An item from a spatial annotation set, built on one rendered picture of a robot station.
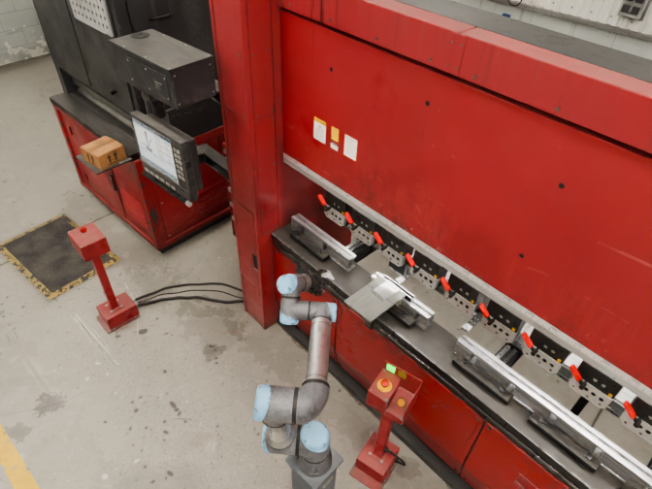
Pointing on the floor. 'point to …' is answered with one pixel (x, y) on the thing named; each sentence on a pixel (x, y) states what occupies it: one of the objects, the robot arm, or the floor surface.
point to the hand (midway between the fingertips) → (324, 277)
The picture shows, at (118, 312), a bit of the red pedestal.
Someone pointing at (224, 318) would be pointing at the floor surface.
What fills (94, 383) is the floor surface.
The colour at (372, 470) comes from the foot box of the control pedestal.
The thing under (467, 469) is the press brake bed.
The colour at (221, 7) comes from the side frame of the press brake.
